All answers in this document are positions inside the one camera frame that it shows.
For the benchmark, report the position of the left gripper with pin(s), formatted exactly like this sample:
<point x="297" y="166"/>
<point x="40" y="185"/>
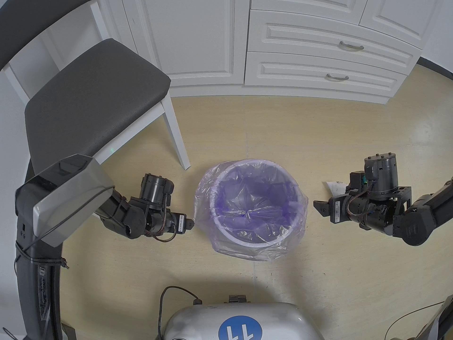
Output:
<point x="180" y="221"/>

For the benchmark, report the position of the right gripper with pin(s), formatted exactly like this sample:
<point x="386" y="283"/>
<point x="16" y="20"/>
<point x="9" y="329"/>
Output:
<point x="336" y="209"/>

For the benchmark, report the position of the purple plastic bag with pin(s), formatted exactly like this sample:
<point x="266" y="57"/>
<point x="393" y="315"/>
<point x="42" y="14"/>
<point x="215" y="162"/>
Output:
<point x="247" y="200"/>

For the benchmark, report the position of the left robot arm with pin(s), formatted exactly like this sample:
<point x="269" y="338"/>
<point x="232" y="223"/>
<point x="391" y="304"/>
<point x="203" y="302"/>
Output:
<point x="70" y="197"/>

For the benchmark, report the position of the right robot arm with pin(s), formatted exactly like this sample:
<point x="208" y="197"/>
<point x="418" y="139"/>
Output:
<point x="414" y="225"/>

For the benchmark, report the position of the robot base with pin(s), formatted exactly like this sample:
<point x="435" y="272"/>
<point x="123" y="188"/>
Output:
<point x="283" y="324"/>

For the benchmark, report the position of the white trash bin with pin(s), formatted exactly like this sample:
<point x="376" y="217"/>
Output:
<point x="254" y="245"/>

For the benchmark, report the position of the white printed paper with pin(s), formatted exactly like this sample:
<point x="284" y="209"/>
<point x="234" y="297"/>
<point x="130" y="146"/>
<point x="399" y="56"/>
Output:
<point x="334" y="188"/>

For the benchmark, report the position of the white chair grey cushions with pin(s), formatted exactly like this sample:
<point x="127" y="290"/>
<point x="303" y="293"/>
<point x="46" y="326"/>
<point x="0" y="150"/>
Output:
<point x="95" y="101"/>

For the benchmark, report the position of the white wardrobe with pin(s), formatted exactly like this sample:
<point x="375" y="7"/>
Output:
<point x="318" y="30"/>

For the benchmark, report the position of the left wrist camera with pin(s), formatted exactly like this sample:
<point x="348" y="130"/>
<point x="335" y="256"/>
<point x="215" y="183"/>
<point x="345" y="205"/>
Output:
<point x="168" y="191"/>

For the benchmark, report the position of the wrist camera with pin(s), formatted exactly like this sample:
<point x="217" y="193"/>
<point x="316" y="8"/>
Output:
<point x="357" y="181"/>
<point x="168" y="191"/>

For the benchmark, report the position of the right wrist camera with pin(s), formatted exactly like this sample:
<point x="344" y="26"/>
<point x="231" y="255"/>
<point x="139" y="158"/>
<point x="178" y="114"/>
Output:
<point x="357" y="181"/>

